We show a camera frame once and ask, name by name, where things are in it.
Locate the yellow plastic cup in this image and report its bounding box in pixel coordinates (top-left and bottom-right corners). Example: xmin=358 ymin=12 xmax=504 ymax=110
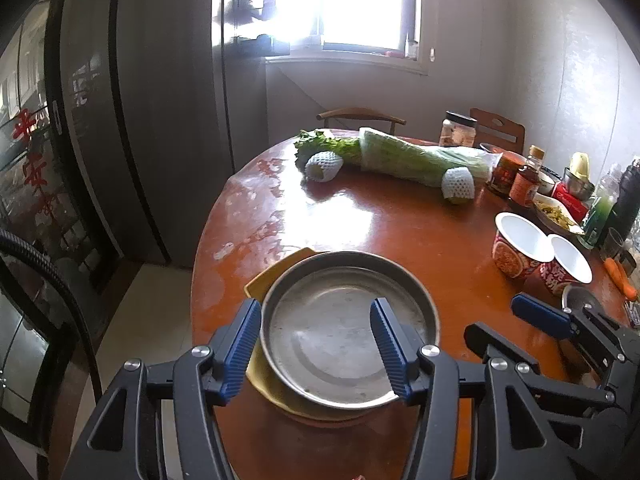
xmin=570 ymin=151 xmax=591 ymax=181

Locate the clear plastic cup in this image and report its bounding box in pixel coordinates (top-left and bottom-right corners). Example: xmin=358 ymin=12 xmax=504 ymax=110
xmin=599 ymin=227 xmax=626 ymax=261

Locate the orange carrot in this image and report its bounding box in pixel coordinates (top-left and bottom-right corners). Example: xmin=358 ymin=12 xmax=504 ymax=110
xmin=603 ymin=257 xmax=638 ymax=302

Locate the white dish with food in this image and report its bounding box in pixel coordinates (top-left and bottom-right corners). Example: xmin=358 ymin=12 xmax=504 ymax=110
xmin=531 ymin=195 xmax=586 ymax=236

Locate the round steel plate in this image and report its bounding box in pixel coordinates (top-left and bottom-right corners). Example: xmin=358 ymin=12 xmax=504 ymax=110
xmin=260 ymin=251 xmax=442 ymax=409

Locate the wrapped celery bundle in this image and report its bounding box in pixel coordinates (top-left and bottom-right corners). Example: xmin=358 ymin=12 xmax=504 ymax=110
xmin=359 ymin=127 xmax=503 ymax=188

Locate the white ceramic bowl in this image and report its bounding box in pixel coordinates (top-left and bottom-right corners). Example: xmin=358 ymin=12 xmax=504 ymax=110
xmin=537 ymin=170 xmax=562 ymax=196

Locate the red instant noodle cup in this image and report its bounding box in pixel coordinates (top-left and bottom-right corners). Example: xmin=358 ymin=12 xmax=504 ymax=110
xmin=492 ymin=212 xmax=551 ymax=280
xmin=539 ymin=234 xmax=594 ymax=297

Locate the red sauce jar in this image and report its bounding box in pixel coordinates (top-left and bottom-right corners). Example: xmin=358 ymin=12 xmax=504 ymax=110
xmin=487 ymin=151 xmax=527 ymax=197

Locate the black cable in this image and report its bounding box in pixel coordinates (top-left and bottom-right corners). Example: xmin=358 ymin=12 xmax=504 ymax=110
xmin=0 ymin=227 xmax=103 ymax=406

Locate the brown slotted-back chair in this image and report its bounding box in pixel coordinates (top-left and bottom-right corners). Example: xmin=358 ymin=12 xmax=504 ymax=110
xmin=469 ymin=107 xmax=526 ymax=155

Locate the small foam-netted fruit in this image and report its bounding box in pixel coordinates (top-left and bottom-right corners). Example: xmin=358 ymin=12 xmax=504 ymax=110
xmin=304 ymin=151 xmax=345 ymax=182

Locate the curved-back wooden chair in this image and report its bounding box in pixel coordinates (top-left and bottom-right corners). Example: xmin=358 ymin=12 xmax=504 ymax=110
xmin=317 ymin=106 xmax=407 ymax=136

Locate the orange-capped sauce bottle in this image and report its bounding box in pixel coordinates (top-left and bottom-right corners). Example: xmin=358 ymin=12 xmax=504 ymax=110
xmin=511 ymin=145 xmax=547 ymax=207

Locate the black-lidded plastic jar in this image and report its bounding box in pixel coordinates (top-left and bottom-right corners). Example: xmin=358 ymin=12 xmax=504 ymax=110
xmin=439 ymin=110 xmax=478 ymax=148

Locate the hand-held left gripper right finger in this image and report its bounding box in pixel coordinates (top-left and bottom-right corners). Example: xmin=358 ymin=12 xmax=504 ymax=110
xmin=369 ymin=297 xmax=571 ymax=480

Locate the black thermos flask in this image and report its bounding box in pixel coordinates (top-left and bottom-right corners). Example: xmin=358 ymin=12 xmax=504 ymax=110
xmin=607 ymin=157 xmax=640 ymax=243

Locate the green lettuce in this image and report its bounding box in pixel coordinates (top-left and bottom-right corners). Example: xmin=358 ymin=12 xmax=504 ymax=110
xmin=294 ymin=129 xmax=363 ymax=167

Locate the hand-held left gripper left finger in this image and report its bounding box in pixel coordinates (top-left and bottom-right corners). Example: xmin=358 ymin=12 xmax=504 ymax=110
xmin=60 ymin=298 xmax=263 ymax=480

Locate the red tissue box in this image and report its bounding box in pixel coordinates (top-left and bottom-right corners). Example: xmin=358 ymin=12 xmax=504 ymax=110
xmin=551 ymin=182 xmax=591 ymax=223

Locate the dark refrigerator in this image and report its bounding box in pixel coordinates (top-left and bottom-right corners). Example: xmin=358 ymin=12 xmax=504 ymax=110
xmin=0 ymin=0 xmax=236 ymax=411

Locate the large foam-netted fruit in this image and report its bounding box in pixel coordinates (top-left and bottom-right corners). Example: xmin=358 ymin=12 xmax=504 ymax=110
xmin=440 ymin=167 xmax=476 ymax=204

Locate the window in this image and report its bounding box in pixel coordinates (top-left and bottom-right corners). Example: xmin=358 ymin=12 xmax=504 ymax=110
xmin=215 ymin=0 xmax=436 ymax=76

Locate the steel bowl holding yellow cup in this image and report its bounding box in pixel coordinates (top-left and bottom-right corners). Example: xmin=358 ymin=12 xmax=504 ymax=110
xmin=562 ymin=167 xmax=596 ymax=201

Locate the green liquid plastic bottle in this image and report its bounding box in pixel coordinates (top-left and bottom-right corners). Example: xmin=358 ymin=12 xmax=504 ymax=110
xmin=580 ymin=162 xmax=623 ymax=250

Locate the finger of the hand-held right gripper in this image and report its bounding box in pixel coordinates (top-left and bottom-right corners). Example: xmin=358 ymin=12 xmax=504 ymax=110
xmin=464 ymin=322 xmax=616 ymax=411
xmin=511 ymin=294 xmax=640 ymax=361

